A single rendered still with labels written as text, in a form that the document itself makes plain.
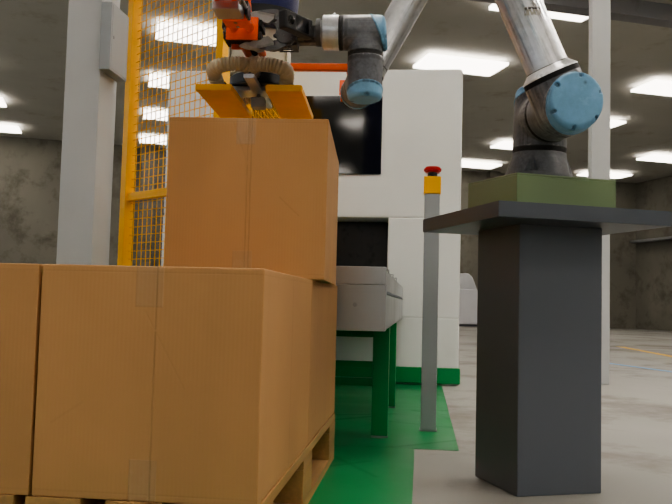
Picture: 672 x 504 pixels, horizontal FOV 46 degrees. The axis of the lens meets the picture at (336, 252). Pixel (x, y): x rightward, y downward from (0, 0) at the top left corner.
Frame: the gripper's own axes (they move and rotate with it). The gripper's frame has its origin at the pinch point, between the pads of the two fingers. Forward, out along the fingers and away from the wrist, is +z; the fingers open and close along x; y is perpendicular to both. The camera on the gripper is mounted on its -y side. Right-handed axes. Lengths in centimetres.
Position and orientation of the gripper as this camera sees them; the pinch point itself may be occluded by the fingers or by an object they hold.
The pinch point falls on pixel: (242, 30)
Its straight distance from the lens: 212.9
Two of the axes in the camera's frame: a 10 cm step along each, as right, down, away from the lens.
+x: 0.2, -10.0, 0.6
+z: -10.0, -0.1, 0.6
